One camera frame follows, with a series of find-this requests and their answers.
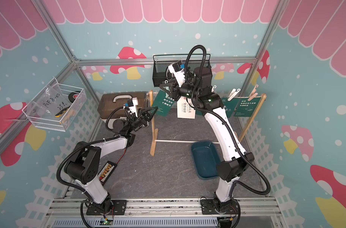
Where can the wooden postcard rack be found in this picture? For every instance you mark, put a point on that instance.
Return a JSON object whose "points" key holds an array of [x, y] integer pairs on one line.
{"points": [[155, 130]]}

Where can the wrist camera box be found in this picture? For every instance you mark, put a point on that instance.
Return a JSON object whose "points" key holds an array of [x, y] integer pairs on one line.
{"points": [[177, 70], [132, 104]]}

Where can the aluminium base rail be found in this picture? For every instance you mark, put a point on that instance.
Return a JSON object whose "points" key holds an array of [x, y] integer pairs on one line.
{"points": [[168, 213]]}

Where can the screwdriver bit set case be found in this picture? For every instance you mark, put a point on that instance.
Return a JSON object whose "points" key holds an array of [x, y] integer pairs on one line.
{"points": [[106, 171]]}

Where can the clear wire wall basket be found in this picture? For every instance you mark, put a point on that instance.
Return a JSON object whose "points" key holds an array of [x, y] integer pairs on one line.
{"points": [[42, 119]]}

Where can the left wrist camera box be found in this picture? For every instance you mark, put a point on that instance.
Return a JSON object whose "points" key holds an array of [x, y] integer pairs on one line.
{"points": [[132, 104]]}

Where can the white postcard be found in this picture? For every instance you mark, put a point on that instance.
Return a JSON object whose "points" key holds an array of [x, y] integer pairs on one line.
{"points": [[184, 111]]}

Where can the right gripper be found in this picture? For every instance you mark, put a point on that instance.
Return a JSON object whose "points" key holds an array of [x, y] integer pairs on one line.
{"points": [[172, 94]]}

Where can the black tape roll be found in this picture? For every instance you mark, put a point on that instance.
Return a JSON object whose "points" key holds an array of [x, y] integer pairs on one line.
{"points": [[73, 96]]}

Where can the green postcard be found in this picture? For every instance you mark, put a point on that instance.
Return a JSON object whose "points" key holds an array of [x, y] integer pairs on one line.
{"points": [[230, 105], [246, 108], [163, 102]]}

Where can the brown lidded storage box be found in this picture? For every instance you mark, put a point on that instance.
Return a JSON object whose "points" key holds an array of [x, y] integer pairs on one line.
{"points": [[109, 102]]}

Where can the yellow handled tool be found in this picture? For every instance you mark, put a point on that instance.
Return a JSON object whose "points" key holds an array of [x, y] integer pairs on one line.
{"points": [[62, 112]]}

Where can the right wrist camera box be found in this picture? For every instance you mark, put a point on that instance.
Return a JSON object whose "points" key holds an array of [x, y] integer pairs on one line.
{"points": [[177, 70]]}

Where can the clear plastic bag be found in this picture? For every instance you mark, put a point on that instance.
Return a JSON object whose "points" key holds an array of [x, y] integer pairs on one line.
{"points": [[52, 100]]}

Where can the black mesh wall basket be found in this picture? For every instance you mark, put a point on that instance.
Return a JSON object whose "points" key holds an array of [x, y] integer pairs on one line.
{"points": [[161, 62]]}

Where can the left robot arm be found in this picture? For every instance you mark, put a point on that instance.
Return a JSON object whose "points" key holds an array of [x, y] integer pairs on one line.
{"points": [[80, 169]]}

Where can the teal plastic tray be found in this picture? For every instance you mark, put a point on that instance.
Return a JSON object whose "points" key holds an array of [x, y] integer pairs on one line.
{"points": [[205, 159]]}

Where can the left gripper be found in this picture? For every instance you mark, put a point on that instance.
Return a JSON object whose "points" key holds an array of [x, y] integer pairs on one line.
{"points": [[150, 109]]}

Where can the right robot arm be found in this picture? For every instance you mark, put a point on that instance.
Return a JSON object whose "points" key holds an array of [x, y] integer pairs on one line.
{"points": [[192, 80]]}

